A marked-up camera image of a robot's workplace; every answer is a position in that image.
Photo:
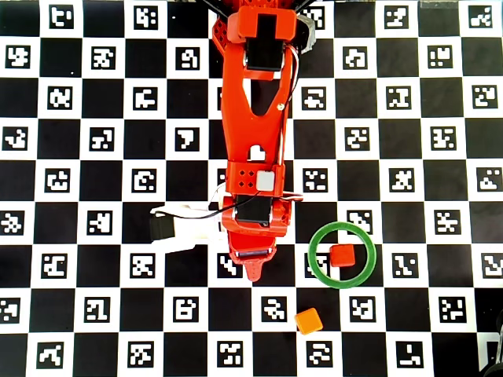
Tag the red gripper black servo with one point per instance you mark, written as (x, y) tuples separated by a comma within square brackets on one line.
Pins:
[(253, 254)]

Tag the orange plastic cube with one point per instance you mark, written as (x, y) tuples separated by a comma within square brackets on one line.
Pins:
[(309, 321)]

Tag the red plastic cube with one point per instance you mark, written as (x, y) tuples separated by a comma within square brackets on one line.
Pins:
[(342, 256)]

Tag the red robot arm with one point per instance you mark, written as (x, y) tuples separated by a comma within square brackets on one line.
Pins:
[(236, 118)]

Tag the red perforated robot base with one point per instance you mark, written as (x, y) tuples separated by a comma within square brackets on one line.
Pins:
[(220, 39)]

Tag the black white checkerboard marker mat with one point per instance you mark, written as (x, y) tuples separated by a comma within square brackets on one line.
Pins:
[(118, 196)]

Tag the translucent tape strip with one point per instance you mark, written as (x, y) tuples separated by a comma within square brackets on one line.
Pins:
[(438, 4)]

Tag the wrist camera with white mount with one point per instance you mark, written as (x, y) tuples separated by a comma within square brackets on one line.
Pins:
[(188, 231)]

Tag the grey duct tape patch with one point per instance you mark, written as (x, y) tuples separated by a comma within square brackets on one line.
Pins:
[(308, 35)]

